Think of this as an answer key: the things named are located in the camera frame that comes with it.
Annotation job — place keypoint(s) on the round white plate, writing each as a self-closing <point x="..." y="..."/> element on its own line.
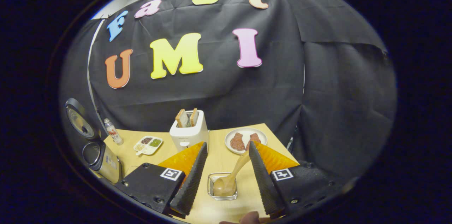
<point x="247" y="131"/>

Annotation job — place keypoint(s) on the small clear bottle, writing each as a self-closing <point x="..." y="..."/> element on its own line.
<point x="114" y="134"/>

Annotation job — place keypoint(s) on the white toaster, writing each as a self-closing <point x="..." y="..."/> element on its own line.
<point x="189" y="137"/>

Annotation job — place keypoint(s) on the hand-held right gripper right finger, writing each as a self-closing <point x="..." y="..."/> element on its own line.
<point x="263" y="178"/>

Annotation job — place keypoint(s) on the brown meat piece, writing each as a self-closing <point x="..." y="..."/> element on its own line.
<point x="254" y="138"/>
<point x="237" y="142"/>

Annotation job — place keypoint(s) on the clear chopstick holder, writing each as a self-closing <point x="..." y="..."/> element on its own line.
<point x="210" y="188"/>

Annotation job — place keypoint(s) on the dark grey rice cooker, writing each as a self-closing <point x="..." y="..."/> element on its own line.
<point x="106" y="164"/>

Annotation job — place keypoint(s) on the wooden spoon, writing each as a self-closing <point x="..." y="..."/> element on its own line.
<point x="224" y="185"/>

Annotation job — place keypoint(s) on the black backdrop cloth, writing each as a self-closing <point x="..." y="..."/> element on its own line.
<point x="247" y="93"/>

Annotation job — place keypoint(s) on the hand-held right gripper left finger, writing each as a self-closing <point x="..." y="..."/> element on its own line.
<point x="192" y="178"/>

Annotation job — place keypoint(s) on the toasted bread slice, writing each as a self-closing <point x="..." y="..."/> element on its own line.
<point x="193" y="117"/>
<point x="182" y="118"/>

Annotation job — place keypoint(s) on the white divided bean dish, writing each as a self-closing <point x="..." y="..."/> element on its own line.
<point x="148" y="145"/>

